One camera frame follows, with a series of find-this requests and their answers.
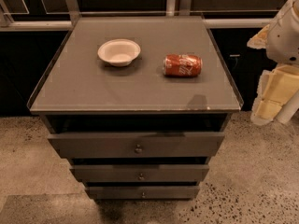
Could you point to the white paper bowl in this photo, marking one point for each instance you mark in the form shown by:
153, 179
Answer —
119, 52

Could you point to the red soda can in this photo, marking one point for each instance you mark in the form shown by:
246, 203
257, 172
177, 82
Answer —
182, 65

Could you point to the grey middle drawer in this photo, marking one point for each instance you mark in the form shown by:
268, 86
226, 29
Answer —
140, 173

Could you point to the grey drawer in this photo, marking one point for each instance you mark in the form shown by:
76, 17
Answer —
143, 192
140, 173
136, 145

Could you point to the grey top drawer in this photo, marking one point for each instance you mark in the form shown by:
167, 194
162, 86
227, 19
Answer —
136, 145

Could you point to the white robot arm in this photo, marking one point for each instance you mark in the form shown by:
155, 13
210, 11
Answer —
278, 90

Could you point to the grey drawer cabinet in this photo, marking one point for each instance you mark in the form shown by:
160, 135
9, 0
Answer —
82, 94

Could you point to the grey bottom drawer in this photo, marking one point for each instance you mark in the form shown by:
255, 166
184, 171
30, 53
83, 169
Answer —
143, 192

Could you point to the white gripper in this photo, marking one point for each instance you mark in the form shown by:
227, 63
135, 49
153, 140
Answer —
284, 39

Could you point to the metal railing frame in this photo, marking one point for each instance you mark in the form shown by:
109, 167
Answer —
61, 14

